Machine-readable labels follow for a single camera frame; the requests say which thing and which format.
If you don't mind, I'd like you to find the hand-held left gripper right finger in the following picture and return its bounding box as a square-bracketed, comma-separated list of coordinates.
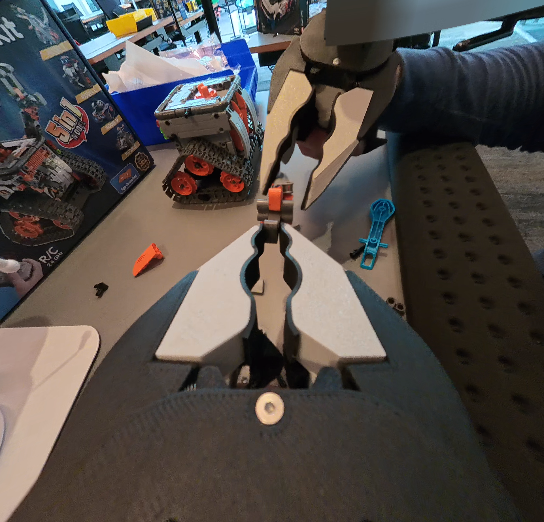
[280, 224, 387, 373]

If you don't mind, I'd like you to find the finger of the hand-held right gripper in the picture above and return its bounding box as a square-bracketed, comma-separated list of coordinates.
[301, 88, 375, 211]
[260, 68, 316, 187]

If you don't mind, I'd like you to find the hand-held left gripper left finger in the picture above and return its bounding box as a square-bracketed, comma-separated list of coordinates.
[155, 225, 265, 365]

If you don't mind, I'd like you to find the grey orange brick assembly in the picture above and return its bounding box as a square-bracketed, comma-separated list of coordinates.
[256, 187, 295, 244]

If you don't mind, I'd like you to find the person's right forearm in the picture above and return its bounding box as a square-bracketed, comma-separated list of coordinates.
[374, 42, 544, 149]

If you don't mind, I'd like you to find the person's right hand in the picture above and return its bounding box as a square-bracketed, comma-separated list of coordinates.
[297, 129, 329, 161]

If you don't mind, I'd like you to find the grey tracked toy robot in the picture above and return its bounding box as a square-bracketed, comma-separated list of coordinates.
[154, 74, 265, 206]

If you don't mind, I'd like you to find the orange wedge brick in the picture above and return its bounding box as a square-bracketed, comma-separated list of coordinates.
[133, 243, 164, 277]

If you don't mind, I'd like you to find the black car model box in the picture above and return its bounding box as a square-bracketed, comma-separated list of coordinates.
[251, 0, 309, 34]

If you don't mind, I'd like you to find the blue plastic brick tool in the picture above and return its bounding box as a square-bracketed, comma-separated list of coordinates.
[358, 198, 396, 270]

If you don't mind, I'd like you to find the black ceiling pole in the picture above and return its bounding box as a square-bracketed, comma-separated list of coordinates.
[195, 0, 222, 43]

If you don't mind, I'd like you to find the white crumpled paper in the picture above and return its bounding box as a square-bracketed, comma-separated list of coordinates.
[102, 42, 239, 94]

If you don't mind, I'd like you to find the blue plastic bin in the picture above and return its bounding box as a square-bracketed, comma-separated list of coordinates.
[110, 38, 260, 147]

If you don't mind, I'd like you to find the black office chair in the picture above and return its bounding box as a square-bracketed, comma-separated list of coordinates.
[452, 17, 525, 52]

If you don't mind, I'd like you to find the yellow storage bin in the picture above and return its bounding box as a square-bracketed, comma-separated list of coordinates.
[106, 8, 157, 36]

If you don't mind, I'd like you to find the long wooden workbench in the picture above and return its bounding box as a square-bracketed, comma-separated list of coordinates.
[81, 10, 205, 66]

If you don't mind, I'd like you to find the dark blue robot kit box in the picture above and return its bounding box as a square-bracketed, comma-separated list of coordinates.
[0, 0, 156, 321]

